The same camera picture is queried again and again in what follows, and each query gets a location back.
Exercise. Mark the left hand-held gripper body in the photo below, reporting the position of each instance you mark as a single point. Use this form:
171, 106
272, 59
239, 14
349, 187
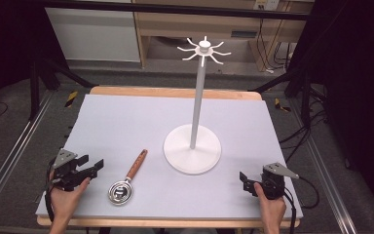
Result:
65, 175

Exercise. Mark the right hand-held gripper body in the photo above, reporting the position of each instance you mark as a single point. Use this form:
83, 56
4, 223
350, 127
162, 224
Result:
272, 185

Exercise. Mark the person's right hand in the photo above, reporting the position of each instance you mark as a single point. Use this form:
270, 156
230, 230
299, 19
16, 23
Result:
273, 211

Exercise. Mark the person's left hand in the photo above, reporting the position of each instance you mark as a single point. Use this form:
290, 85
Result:
63, 204

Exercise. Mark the light grey table mat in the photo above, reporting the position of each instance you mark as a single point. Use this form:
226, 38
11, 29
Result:
126, 130

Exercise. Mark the yellow black tape marker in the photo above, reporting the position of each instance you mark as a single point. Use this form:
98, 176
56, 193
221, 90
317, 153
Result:
281, 106
71, 98

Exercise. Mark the white hook stand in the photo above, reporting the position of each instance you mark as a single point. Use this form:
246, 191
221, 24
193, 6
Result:
192, 152

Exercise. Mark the black metal stand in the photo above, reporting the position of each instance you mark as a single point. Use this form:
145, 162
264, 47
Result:
305, 97
34, 91

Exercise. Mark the white cabinet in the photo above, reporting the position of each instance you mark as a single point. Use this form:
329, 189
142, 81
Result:
94, 35

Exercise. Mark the black curtain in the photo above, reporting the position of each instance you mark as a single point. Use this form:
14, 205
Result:
354, 81
6, 48

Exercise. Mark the wooden desk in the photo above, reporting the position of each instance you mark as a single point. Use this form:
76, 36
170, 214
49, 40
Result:
188, 24

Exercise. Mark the white power strip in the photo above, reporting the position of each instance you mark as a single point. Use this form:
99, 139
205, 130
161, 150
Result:
266, 4

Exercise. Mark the metal floor rail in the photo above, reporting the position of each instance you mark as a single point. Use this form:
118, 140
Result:
328, 182
16, 149

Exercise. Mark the black frame crossbar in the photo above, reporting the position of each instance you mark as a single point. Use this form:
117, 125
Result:
175, 8

